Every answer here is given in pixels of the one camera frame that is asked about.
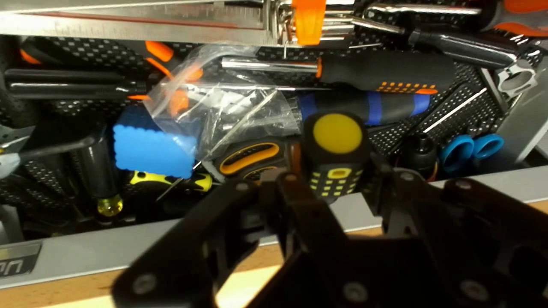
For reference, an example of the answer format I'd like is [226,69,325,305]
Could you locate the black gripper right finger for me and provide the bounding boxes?
[365,163,548,308]

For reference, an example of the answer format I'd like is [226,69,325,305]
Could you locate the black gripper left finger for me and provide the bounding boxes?
[110,170,344,308]

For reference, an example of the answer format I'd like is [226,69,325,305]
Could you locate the stubby black yellow screwdriver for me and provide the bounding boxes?
[301,112,370,203]

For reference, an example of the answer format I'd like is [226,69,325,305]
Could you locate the grey steel cabinet drawer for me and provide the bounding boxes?
[0,0,548,242]

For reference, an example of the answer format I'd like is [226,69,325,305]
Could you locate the grey tool cabinet wooden top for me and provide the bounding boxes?
[0,180,548,308]

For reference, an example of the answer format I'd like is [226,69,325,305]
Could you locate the black screwdriver yellow cap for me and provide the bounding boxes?
[70,134,127,220]

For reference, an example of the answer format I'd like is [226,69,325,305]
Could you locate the blue ribbed block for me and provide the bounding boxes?
[111,122,199,180]

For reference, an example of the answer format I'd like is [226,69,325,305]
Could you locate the clear plastic bag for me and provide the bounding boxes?
[144,45,301,157]

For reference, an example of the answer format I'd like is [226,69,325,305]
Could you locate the yellow black handled tool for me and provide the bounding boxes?
[125,170,216,196]

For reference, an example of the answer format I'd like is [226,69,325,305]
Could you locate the blue handled scissors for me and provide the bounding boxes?
[438,134,507,177]

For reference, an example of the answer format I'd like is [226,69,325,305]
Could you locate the black round handled tool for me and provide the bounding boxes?
[408,134,442,179]

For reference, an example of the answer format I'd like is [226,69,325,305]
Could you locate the orange black handled pliers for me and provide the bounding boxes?
[216,139,284,179]

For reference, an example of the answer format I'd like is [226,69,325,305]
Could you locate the blue black handled screwdriver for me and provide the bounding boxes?
[182,83,433,129]

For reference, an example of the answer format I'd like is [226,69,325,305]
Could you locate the orange black handled screwdriver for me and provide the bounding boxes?
[219,52,459,98]

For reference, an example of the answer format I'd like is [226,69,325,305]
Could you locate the black long handled tool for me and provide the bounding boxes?
[2,68,151,107]

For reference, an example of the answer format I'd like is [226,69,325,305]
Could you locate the clear orange screwdriver handle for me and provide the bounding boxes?
[291,0,329,49]

